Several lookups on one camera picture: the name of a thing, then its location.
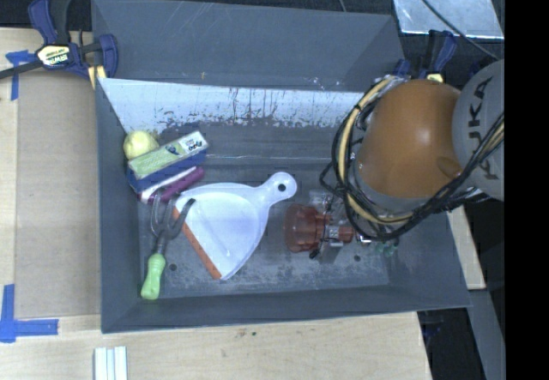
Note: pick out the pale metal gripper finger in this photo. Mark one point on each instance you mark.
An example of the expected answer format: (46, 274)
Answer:
(332, 252)
(321, 199)

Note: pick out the white dustpan with orange lip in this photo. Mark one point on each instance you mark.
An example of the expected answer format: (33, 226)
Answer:
(233, 219)

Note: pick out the brown cardboard board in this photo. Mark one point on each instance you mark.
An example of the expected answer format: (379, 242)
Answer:
(56, 198)

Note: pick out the grey metal bin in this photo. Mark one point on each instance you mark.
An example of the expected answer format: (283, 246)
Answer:
(240, 48)

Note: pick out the blue sponge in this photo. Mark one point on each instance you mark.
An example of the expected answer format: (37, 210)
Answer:
(148, 181)

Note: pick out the purple and white sponge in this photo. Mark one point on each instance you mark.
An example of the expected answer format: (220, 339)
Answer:
(180, 185)

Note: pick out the red-brown ribbed plastic piece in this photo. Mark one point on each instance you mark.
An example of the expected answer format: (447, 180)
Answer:
(303, 227)

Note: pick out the green packet with label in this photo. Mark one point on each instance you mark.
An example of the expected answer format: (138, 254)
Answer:
(165, 157)

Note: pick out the yellow ball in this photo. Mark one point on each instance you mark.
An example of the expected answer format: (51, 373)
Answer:
(139, 143)

